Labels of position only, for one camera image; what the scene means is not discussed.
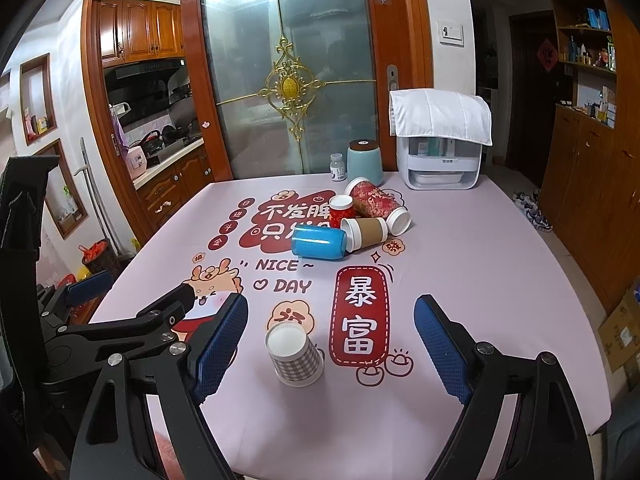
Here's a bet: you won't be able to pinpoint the grey checkered paper cup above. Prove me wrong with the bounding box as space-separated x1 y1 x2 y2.
265 322 324 388

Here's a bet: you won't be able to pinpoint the small red paper cup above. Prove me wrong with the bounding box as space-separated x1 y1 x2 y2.
329 194 357 229

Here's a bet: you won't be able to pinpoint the brown sleeve paper cup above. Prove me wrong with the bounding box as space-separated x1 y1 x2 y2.
341 218 388 252

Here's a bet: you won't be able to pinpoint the tall red patterned cup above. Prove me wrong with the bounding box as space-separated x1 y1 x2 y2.
345 177 412 236

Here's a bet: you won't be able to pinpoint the dark basket with red items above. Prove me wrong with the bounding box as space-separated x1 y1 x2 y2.
78 238 122 280

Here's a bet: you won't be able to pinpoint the cardboard box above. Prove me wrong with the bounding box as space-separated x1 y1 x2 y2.
598 278 640 372

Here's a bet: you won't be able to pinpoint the pink printed tablecloth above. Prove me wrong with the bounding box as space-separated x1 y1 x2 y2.
94 174 611 479

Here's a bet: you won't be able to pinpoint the pink rice cooker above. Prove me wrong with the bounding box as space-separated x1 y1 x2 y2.
124 145 148 181

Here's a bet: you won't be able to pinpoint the small white pill bottle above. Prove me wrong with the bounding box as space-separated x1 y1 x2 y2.
330 153 347 182

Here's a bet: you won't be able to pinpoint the wooden shelf cabinet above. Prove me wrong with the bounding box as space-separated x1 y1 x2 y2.
539 0 639 311

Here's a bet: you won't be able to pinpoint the light blue canister brown lid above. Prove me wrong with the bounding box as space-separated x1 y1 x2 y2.
346 139 384 185

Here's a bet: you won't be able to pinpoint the wooden upper kitchen cabinets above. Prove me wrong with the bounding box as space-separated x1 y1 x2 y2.
100 0 184 67

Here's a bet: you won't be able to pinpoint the white appliance box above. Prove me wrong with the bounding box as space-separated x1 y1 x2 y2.
396 136 483 191

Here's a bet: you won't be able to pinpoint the frosted glass sliding door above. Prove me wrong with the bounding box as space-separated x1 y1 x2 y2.
201 0 378 179

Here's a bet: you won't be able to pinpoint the white cloth cover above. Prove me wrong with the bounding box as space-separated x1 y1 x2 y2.
388 88 492 146

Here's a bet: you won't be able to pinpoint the wall niche frame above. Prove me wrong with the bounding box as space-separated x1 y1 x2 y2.
37 140 88 240

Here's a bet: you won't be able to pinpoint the white wall switch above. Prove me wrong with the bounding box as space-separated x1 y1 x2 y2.
437 21 464 48

